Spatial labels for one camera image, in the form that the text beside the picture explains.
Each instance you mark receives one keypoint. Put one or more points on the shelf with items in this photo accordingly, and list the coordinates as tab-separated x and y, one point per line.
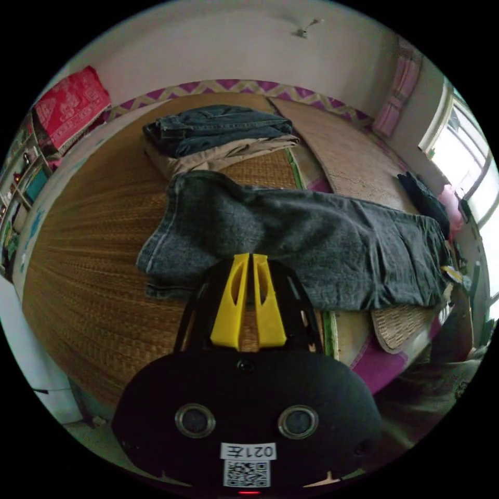
19	183

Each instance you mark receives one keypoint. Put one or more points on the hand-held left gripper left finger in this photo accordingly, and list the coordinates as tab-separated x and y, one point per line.
225	312

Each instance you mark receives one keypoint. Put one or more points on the pile of clothes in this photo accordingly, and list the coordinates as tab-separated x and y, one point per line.
218	132

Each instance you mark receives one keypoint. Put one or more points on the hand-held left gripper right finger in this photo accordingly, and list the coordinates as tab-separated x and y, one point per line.
269	315

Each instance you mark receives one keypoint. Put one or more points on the window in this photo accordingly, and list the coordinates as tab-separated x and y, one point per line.
464	156

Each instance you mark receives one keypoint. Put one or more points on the red patterned cloth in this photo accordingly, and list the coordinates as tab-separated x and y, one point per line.
72	103

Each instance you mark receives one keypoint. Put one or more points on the black garment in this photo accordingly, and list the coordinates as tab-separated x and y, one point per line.
427	200

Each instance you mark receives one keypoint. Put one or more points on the gray jeans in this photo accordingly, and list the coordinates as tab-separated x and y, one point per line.
312	238

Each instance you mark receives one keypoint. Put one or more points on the bed with woven mats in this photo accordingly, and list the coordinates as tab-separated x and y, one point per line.
93	249

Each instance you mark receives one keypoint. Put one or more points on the ceiling fan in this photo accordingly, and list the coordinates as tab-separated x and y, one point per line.
303	29

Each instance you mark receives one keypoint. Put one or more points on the pink curtain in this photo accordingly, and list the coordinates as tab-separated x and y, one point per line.
397	93

